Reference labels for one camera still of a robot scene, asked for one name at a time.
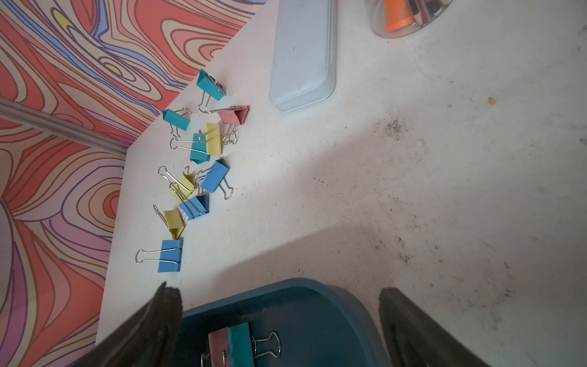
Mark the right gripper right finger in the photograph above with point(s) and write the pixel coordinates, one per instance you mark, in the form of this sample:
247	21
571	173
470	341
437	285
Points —
413	338

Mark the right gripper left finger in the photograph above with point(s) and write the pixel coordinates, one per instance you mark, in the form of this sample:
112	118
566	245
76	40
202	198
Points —
147	338

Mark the pink binder clip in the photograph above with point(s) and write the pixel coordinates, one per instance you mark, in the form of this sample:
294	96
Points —
218	354
234	115

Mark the blue binder clip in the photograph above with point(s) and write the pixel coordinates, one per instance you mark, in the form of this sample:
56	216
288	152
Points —
194	207
168	258
214	178

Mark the dark teal storage tray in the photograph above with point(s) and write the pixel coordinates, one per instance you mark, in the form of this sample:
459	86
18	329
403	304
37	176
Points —
297	322

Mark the teal binder clip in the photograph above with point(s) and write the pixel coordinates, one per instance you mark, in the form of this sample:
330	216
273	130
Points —
179	120
197	149
212	89
243	346

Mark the yellow binder clip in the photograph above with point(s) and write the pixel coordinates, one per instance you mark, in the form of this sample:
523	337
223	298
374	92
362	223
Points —
216	139
181	188
173	220

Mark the light blue pencil case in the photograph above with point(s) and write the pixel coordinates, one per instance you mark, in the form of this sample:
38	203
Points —
304	59

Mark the clear pen cup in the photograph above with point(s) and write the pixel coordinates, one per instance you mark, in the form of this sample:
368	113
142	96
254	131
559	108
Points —
400	18

